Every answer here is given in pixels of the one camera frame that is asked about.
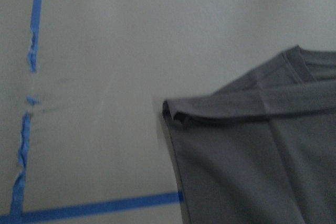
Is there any dark brown t-shirt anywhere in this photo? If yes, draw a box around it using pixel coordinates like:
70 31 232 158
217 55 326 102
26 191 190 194
162 46 335 223

